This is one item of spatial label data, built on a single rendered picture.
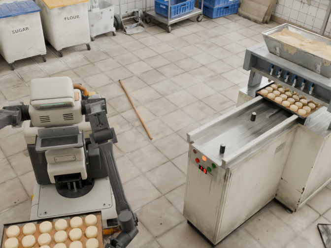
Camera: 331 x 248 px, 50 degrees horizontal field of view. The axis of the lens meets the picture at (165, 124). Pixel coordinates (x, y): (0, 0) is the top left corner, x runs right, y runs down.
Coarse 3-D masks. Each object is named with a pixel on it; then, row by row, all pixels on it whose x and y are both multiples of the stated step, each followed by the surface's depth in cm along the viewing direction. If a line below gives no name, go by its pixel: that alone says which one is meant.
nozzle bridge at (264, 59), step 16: (256, 48) 248; (256, 64) 257; (272, 64) 246; (288, 64) 230; (256, 80) 271; (272, 80) 245; (288, 80) 241; (320, 80) 215; (304, 96) 230; (320, 96) 225
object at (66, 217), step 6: (60, 216) 150; (66, 216) 150; (72, 216) 151; (78, 216) 152; (84, 216) 152; (18, 222) 147; (24, 222) 148; (30, 222) 148; (36, 222) 148; (102, 228) 147; (102, 234) 145; (102, 240) 143; (0, 246) 139
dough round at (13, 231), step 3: (15, 225) 145; (9, 228) 143; (12, 228) 144; (15, 228) 144; (18, 228) 144; (6, 231) 142; (9, 231) 142; (12, 231) 143; (15, 231) 143; (18, 231) 143; (9, 234) 142; (12, 234) 142; (15, 234) 142; (18, 234) 143; (9, 237) 142; (15, 237) 143
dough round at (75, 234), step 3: (75, 228) 145; (78, 228) 145; (72, 231) 144; (75, 231) 144; (78, 231) 144; (81, 231) 144; (69, 234) 143; (72, 234) 143; (75, 234) 143; (78, 234) 143; (81, 234) 143; (72, 237) 142; (75, 237) 142; (78, 237) 142; (72, 240) 142; (75, 240) 142
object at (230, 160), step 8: (288, 120) 229; (296, 120) 234; (272, 128) 221; (280, 128) 223; (264, 136) 215; (272, 136) 221; (248, 144) 209; (256, 144) 211; (240, 152) 203; (248, 152) 209; (224, 160) 196; (232, 160) 201; (224, 168) 200
